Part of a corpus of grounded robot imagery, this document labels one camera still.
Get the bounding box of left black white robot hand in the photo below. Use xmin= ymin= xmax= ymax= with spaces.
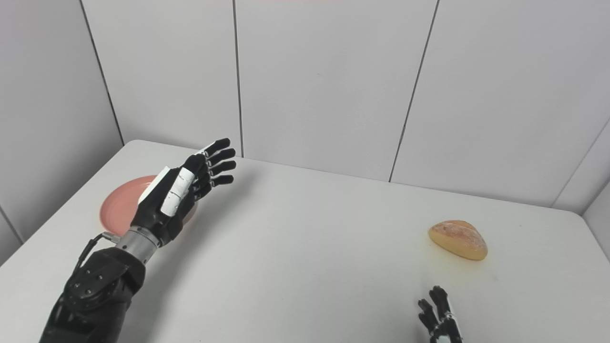
xmin=130 ymin=138 xmax=236 ymax=247

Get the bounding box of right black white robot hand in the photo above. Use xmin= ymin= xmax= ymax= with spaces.
xmin=418 ymin=285 xmax=464 ymax=343

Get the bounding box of pink round plate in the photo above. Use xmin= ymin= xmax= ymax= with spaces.
xmin=99 ymin=175 xmax=198 ymax=237

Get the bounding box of bread roll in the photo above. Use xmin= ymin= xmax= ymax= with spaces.
xmin=428 ymin=220 xmax=488 ymax=261

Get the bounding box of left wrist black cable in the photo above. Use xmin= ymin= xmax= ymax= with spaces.
xmin=76 ymin=232 xmax=121 ymax=268

